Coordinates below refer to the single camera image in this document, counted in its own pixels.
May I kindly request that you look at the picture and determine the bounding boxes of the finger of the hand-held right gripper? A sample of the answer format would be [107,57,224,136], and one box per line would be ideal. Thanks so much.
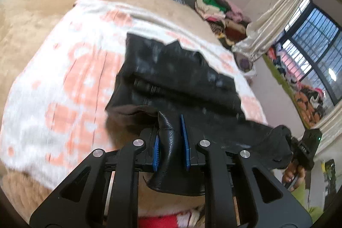
[286,134,302,155]

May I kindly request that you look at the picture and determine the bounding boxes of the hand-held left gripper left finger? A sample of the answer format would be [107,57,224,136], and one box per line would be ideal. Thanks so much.
[29,127,161,228]

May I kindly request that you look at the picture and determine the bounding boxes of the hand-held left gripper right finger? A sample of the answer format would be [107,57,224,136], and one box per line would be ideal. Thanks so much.
[179,114,314,228]

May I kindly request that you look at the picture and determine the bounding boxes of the black leather jacket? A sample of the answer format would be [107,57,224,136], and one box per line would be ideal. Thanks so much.
[105,32,294,196]

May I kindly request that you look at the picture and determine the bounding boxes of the clothes on windowsill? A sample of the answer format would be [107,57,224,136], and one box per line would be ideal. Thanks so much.
[267,42,327,129]

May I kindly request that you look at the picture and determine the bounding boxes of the pile of folded clothes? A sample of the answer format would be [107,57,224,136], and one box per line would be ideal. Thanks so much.
[195,0,252,50]

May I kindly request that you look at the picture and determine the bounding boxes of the person's right hand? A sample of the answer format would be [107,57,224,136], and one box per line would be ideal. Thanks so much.
[281,158,305,191]

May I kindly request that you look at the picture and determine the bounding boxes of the cream satin curtain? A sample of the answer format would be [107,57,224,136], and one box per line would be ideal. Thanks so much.
[231,0,315,62]
[314,100,342,157]

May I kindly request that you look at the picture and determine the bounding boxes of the red and white cloth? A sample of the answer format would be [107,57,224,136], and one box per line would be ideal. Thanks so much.
[137,210,207,228]

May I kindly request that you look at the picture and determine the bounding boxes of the barred window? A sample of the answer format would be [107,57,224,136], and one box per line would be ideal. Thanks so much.
[283,0,342,108]

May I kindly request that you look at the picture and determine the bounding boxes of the white and orange fleece blanket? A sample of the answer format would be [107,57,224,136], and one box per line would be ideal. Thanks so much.
[1,0,269,190]

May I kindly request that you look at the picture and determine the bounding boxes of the tan bed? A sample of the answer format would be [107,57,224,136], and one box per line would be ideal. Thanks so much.
[0,0,268,228]

